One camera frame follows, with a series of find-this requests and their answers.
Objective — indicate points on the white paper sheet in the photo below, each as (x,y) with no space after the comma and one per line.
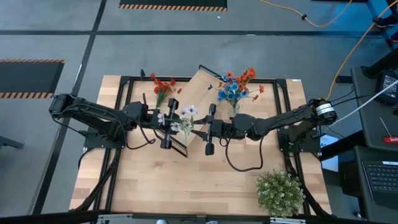
(329,161)

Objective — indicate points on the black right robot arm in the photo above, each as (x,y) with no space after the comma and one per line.
(280,119)

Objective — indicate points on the wide ribbed glass jar vase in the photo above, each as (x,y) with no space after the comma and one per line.
(234,111)

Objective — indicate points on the red artificial flower bunch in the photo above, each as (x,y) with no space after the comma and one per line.
(163,85)

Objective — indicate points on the black metal table frame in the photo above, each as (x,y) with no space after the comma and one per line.
(281,83)

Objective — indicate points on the wooden shelf with black frame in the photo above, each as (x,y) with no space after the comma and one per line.
(199,93)

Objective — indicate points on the green potted bush plant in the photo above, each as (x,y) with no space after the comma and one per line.
(280,193)

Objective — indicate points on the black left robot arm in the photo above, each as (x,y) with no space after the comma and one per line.
(93,113)

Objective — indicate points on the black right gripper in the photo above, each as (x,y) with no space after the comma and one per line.
(222,129)

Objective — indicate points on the white artificial flower bunch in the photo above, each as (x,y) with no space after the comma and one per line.
(189,110)

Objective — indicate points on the blue artificial flower bunch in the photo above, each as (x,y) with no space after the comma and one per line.
(231,93)

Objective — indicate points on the orange artificial flower bunch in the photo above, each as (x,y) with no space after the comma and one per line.
(248,74)

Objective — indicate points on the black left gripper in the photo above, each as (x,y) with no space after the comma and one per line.
(173,104)

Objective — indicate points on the black camera rig bar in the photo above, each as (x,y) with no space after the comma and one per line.
(46,217)

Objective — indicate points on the black orange-striped floor mat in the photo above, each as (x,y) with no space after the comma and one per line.
(171,2)
(28,77)

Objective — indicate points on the person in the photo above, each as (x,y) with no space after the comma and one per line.
(385,21)

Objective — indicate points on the black desk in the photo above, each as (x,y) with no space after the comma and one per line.
(351,186)
(370,124)

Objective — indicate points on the black keyboard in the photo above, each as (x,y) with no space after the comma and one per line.
(382,180)

